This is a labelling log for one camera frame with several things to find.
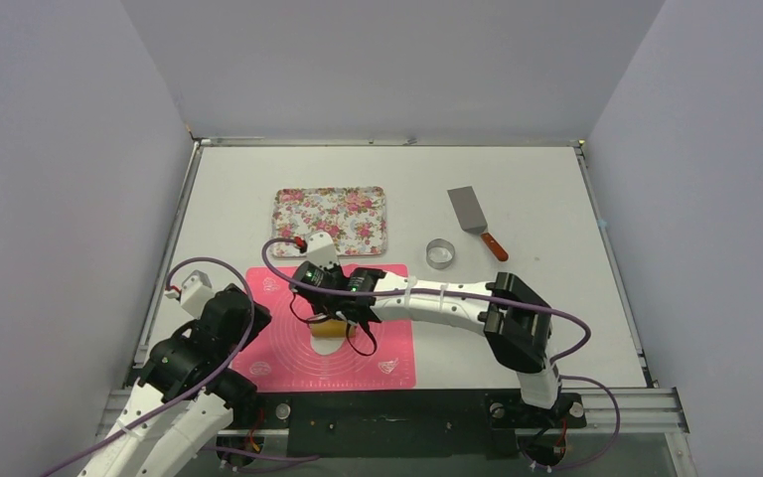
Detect wooden dough roller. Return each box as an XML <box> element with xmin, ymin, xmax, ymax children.
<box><xmin>309</xmin><ymin>319</ymin><xmax>356</xmax><ymax>339</ymax></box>

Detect white dough piece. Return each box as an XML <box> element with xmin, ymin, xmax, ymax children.
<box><xmin>310</xmin><ymin>335</ymin><xmax>349</xmax><ymax>357</ymax></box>

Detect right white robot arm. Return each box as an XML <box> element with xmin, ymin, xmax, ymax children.
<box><xmin>290</xmin><ymin>261</ymin><xmax>561</xmax><ymax>424</ymax></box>

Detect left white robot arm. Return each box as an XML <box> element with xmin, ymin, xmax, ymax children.
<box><xmin>80</xmin><ymin>276</ymin><xmax>271</xmax><ymax>476</ymax></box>

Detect pink silicone baking mat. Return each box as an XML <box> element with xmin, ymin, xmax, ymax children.
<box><xmin>231</xmin><ymin>266</ymin><xmax>416</xmax><ymax>393</ymax></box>

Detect floral tray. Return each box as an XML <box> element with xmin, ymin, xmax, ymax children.
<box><xmin>271</xmin><ymin>186</ymin><xmax>388</xmax><ymax>256</ymax></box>

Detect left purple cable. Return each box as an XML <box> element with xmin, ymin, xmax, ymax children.
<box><xmin>39</xmin><ymin>256</ymin><xmax>257</xmax><ymax>477</ymax></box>

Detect purple cable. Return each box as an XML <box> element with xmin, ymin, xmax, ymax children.
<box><xmin>261</xmin><ymin>238</ymin><xmax>623</xmax><ymax>472</ymax></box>
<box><xmin>39</xmin><ymin>256</ymin><xmax>257</xmax><ymax>477</ymax></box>

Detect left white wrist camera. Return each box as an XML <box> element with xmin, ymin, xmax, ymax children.
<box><xmin>164</xmin><ymin>270</ymin><xmax>216</xmax><ymax>319</ymax></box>

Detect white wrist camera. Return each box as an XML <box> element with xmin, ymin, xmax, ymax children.
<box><xmin>164</xmin><ymin>270</ymin><xmax>216</xmax><ymax>319</ymax></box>
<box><xmin>305</xmin><ymin>231</ymin><xmax>340</xmax><ymax>270</ymax></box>

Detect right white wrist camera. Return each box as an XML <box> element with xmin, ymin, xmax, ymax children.
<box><xmin>305</xmin><ymin>231</ymin><xmax>340</xmax><ymax>270</ymax></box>

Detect metal ring cutter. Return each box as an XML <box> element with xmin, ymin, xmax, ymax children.
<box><xmin>425</xmin><ymin>238</ymin><xmax>456</xmax><ymax>270</ymax></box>

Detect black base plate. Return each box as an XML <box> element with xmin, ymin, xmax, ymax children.
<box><xmin>213</xmin><ymin>389</ymin><xmax>587</xmax><ymax>459</ymax></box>

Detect metal spatula wooden handle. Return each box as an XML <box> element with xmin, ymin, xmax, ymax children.
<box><xmin>447</xmin><ymin>186</ymin><xmax>510</xmax><ymax>262</ymax></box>

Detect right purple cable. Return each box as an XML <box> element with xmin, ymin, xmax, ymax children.
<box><xmin>261</xmin><ymin>238</ymin><xmax>623</xmax><ymax>472</ymax></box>

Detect aluminium front rail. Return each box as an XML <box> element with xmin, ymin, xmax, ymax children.
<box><xmin>94</xmin><ymin>387</ymin><xmax>690</xmax><ymax>437</ymax></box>

